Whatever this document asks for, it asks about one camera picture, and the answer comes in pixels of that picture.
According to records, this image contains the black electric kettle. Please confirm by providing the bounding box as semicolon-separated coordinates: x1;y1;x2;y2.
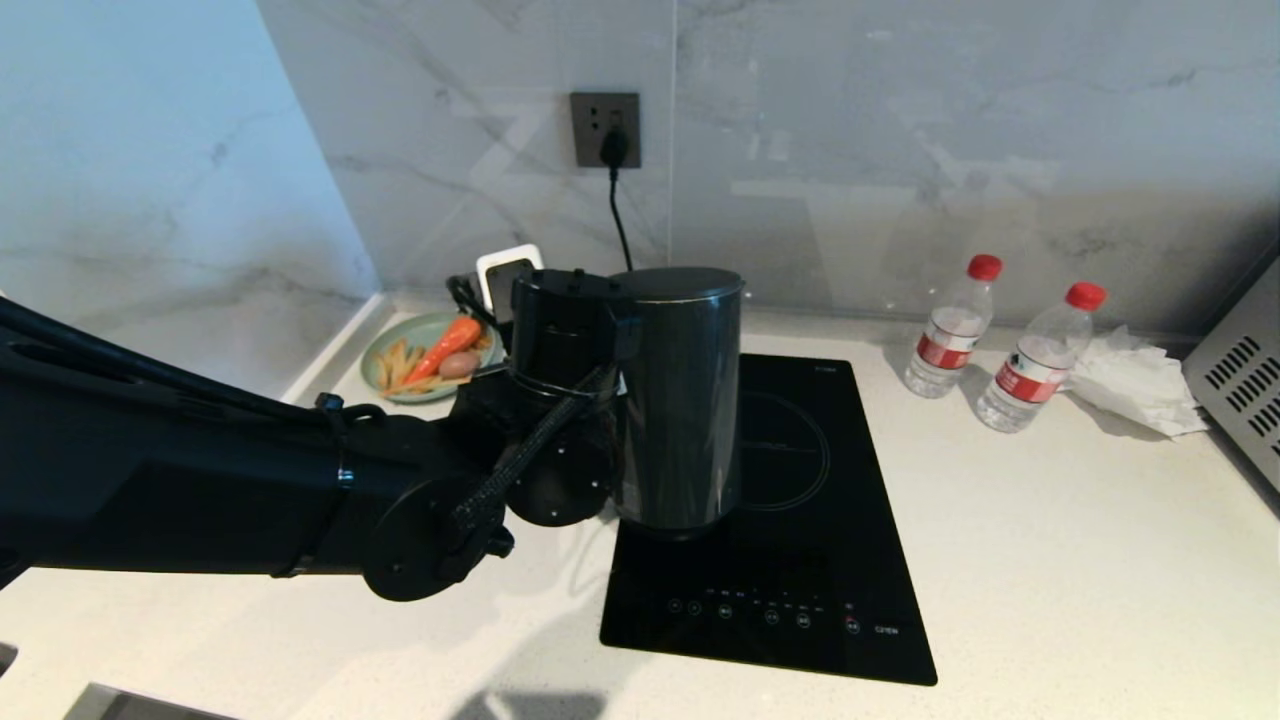
604;266;748;542

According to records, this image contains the red-capped water bottle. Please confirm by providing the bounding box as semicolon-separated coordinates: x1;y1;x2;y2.
903;254;1004;400
975;281;1109;435

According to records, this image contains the orange toy carrot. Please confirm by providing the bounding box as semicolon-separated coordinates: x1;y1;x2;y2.
403;314;485;387

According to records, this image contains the yellow toy fries pile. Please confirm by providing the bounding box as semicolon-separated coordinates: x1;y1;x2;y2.
374;340;478;398

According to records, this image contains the green plate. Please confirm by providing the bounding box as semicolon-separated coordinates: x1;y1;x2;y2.
360;311;507;405

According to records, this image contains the black glass induction cooktop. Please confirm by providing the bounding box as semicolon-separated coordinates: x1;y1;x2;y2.
599;352;939;688

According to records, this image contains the crumpled white tissue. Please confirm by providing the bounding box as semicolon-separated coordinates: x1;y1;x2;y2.
1063;324;1210;442

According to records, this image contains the silver vented appliance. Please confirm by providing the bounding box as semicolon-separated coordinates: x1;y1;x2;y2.
1180;252;1280;497

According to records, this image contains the black power cord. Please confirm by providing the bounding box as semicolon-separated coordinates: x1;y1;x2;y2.
597;130;636;273

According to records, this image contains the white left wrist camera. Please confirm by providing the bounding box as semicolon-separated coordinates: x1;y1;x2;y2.
444;242;547;327

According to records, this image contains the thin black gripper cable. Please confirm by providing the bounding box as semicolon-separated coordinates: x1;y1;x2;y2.
448;362;619;563

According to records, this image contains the dark grey wall socket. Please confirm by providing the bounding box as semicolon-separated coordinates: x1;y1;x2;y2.
570;92;643;170

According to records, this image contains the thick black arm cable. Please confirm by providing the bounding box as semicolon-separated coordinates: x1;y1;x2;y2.
0;295;386;426

